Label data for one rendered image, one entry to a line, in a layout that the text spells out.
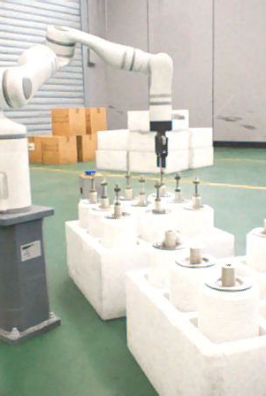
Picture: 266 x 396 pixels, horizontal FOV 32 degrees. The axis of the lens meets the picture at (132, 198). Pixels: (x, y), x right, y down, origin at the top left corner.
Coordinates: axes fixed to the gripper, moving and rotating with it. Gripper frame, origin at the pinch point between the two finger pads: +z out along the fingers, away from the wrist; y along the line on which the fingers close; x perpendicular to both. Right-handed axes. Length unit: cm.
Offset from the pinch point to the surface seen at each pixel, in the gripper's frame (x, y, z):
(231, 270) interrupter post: -2, 83, 8
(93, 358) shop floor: -24, 57, 35
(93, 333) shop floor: -24, 45, 35
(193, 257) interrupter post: -5, 71, 9
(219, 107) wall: 167, -533, -23
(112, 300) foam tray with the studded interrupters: -19, 38, 31
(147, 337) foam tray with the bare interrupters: -13, 67, 26
